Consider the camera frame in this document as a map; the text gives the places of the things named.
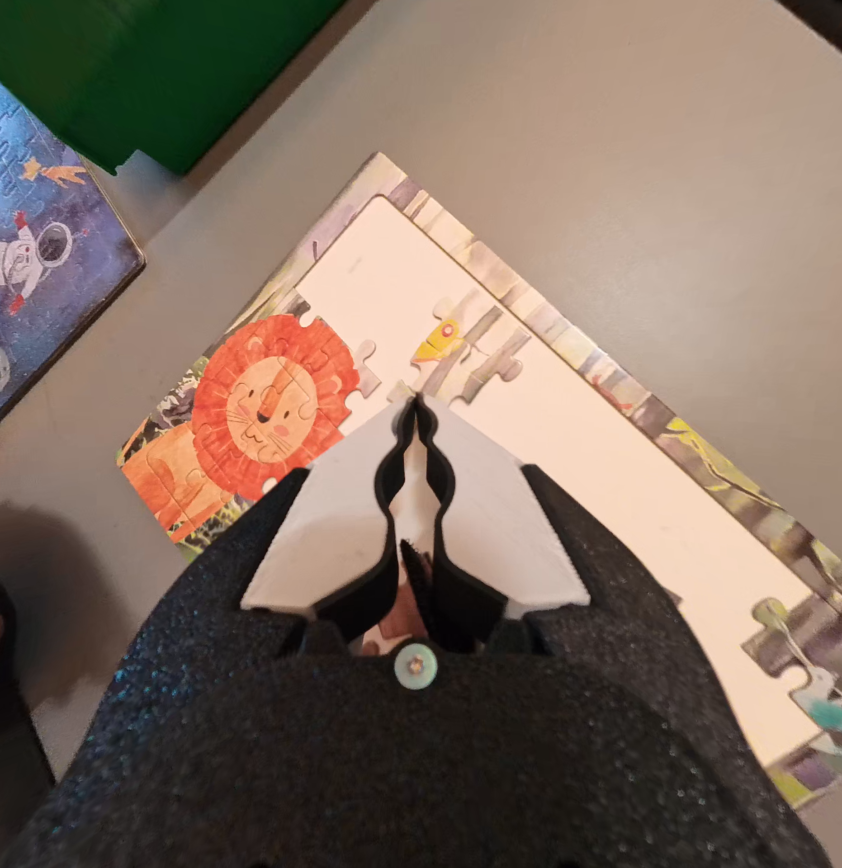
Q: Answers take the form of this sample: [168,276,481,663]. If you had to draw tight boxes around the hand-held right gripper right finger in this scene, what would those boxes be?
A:
[420,395,591,642]

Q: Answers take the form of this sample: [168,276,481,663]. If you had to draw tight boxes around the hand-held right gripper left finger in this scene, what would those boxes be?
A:
[240,395,416,642]

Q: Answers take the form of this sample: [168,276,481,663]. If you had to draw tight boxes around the whiskered orange puzzle piece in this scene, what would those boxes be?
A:
[255,417,341,486]

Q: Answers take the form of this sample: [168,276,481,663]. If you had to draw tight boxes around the lion jigsaw puzzle board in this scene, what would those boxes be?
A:
[116,152,842,811]

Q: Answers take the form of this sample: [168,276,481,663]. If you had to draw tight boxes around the assembled lion puzzle pieces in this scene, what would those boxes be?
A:
[119,292,383,543]

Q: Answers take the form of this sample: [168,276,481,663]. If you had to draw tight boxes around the orange puzzle piece grey knob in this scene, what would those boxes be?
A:
[295,315,383,401]

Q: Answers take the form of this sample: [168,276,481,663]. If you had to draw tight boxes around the grey desk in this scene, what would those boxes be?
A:
[0,0,842,868]

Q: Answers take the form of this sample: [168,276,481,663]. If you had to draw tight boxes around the grey puzzle piece yellow dot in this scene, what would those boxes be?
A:
[411,292,532,406]

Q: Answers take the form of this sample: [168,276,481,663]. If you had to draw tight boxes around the astronaut jigsaw puzzle board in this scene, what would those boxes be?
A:
[0,71,147,435]

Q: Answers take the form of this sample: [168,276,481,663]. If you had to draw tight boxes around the green plastic bin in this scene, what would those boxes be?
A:
[0,0,347,176]

